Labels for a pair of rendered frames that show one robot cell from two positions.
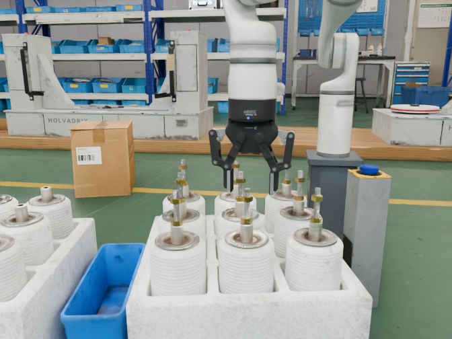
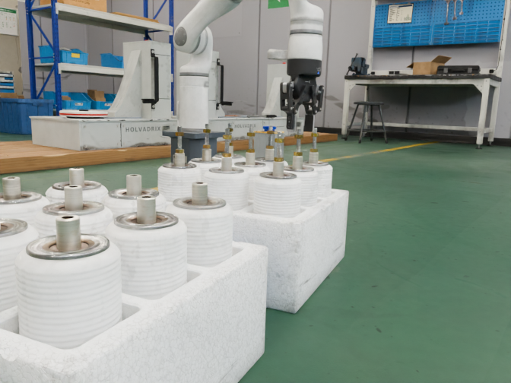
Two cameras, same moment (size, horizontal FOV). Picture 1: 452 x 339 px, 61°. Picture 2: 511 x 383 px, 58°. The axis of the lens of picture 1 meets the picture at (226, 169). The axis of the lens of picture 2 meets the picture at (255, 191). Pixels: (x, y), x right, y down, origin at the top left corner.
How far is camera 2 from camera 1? 96 cm
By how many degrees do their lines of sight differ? 61
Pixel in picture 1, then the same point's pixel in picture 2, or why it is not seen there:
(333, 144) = (203, 119)
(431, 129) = (112, 131)
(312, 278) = (328, 186)
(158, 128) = not seen: outside the picture
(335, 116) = (203, 95)
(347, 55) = (207, 42)
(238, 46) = (314, 21)
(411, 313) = not seen: hidden behind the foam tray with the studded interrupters
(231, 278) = (308, 195)
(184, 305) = (314, 214)
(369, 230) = not seen: hidden behind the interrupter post
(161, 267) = (292, 192)
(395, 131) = (84, 136)
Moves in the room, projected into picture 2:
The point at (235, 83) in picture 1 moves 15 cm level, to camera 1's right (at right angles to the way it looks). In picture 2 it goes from (312, 47) to (334, 55)
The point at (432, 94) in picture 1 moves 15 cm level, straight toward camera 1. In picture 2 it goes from (37, 106) to (39, 107)
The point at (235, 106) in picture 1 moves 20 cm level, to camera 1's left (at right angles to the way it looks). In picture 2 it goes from (311, 64) to (269, 54)
